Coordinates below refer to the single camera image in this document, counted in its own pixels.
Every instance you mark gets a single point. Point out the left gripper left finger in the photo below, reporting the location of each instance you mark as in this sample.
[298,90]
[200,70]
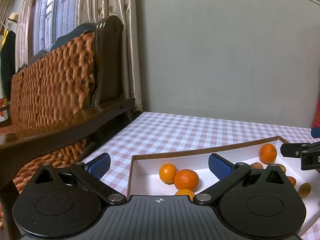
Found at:
[62,202]

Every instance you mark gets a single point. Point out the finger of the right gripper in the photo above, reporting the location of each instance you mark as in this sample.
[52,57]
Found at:
[315,132]

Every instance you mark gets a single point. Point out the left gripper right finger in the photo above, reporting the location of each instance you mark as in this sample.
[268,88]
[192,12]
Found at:
[250,203]

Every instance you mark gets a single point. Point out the large orange tangerine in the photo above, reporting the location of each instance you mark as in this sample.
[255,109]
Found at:
[186,179]

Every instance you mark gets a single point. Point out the red thermos flask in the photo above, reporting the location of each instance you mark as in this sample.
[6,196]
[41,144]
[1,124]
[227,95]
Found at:
[316,119]

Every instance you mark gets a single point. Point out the orange fruit piece in tray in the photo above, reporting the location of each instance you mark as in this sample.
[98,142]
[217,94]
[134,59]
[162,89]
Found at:
[292,180]

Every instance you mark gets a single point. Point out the olive green fruit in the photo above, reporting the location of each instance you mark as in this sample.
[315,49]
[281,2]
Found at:
[304,190]

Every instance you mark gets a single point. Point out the small orange tangerine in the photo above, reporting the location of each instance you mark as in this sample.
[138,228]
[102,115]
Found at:
[268,154]

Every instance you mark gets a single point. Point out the small round kumquat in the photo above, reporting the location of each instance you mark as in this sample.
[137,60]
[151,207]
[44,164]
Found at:
[185,192]

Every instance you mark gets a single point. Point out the brown white cardboard tray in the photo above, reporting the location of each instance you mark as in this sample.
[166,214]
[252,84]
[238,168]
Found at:
[144,171]

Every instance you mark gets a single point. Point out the pink checkered tablecloth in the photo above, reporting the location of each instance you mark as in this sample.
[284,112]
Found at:
[169,217]

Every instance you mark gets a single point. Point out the orange woven sofa cushion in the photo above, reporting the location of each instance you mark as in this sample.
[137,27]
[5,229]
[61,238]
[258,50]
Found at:
[53,88]

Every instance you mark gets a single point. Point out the dark hanging coat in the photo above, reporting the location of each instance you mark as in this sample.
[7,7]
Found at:
[8,63]

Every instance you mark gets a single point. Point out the straw hat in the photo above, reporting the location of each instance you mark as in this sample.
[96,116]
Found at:
[13,17]

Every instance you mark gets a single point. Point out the beige striped curtain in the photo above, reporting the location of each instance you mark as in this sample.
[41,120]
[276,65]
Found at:
[116,48]

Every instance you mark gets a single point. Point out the window with metal frame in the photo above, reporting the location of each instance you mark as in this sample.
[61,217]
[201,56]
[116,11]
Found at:
[49,20]

